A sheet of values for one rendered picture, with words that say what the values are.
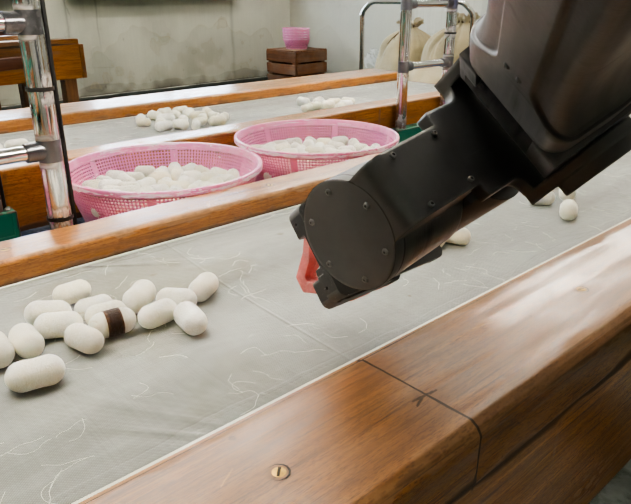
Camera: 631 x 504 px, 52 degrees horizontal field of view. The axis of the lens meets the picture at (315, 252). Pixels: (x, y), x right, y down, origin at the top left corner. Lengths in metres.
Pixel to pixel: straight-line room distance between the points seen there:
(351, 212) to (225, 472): 0.14
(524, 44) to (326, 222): 0.14
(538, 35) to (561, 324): 0.33
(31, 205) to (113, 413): 0.58
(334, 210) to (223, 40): 6.49
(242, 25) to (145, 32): 1.10
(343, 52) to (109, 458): 6.48
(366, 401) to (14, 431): 0.21
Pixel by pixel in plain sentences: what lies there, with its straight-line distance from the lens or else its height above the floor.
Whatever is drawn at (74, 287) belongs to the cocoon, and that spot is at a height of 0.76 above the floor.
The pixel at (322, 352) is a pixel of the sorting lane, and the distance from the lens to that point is 0.48.
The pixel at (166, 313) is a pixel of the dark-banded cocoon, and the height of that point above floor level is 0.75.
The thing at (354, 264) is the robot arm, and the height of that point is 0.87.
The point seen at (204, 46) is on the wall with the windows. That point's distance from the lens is 6.65.
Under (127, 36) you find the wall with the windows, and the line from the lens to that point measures 6.22.
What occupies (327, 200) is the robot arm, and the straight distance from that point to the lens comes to 0.31.
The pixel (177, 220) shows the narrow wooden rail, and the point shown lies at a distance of 0.70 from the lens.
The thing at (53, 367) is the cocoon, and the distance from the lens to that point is 0.47.
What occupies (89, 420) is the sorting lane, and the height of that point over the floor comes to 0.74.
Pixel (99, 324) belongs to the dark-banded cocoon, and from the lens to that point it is 0.51.
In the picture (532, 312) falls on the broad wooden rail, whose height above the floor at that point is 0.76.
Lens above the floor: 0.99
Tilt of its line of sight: 22 degrees down
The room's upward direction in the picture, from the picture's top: straight up
